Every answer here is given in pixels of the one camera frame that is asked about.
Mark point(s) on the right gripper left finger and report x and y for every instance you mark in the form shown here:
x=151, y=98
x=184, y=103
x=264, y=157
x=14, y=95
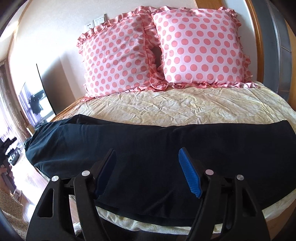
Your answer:
x=52, y=216

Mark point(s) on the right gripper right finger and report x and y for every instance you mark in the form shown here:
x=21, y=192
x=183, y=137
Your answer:
x=228, y=208

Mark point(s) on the black pants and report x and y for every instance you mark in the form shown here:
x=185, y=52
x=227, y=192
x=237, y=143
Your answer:
x=147, y=183

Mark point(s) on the person left hand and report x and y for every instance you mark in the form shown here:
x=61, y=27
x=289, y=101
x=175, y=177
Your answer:
x=5, y=172

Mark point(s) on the black framed mirror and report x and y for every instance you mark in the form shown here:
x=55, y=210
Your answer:
x=34, y=101

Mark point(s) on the cream gold bedspread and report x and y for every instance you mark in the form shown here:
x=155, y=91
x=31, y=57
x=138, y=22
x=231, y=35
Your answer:
x=191, y=105

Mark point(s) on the left polka dot pillow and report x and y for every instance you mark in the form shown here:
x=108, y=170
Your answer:
x=118, y=55

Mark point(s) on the polka dot pillow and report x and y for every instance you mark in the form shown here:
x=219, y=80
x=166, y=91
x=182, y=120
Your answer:
x=118, y=55
x=201, y=48

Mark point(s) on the right polka dot pillow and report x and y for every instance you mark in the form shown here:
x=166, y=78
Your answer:
x=201, y=48

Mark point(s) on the white wall socket plate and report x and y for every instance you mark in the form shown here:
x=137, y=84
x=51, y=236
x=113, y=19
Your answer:
x=97, y=21

